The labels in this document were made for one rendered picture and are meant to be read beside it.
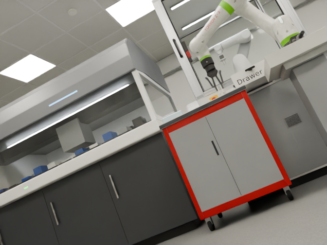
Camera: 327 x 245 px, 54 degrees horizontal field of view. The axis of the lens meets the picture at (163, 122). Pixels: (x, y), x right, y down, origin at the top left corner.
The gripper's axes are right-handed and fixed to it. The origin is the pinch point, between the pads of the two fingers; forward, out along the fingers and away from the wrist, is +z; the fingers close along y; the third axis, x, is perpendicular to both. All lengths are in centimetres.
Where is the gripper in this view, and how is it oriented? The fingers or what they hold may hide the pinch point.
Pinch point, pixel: (220, 89)
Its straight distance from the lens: 242.8
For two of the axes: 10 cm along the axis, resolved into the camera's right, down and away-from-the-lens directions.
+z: 3.8, 9.0, -2.2
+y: -8.8, 4.2, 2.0
